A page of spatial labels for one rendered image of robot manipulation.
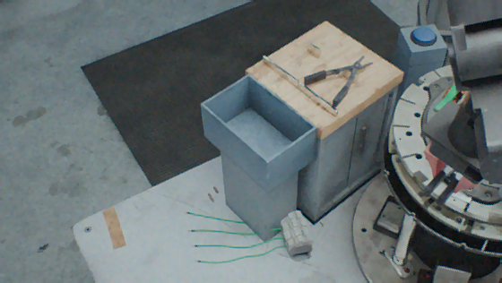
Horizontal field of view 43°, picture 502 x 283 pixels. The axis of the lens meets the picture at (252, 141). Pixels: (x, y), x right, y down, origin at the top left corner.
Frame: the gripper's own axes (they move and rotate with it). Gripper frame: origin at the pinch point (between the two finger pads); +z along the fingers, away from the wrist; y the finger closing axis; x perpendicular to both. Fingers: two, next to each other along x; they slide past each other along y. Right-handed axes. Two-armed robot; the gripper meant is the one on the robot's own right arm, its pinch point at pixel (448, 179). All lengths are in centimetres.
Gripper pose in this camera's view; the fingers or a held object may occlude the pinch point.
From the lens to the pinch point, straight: 86.1
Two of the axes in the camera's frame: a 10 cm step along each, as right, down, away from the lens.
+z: -0.5, 5.8, 8.1
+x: 6.8, -5.7, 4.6
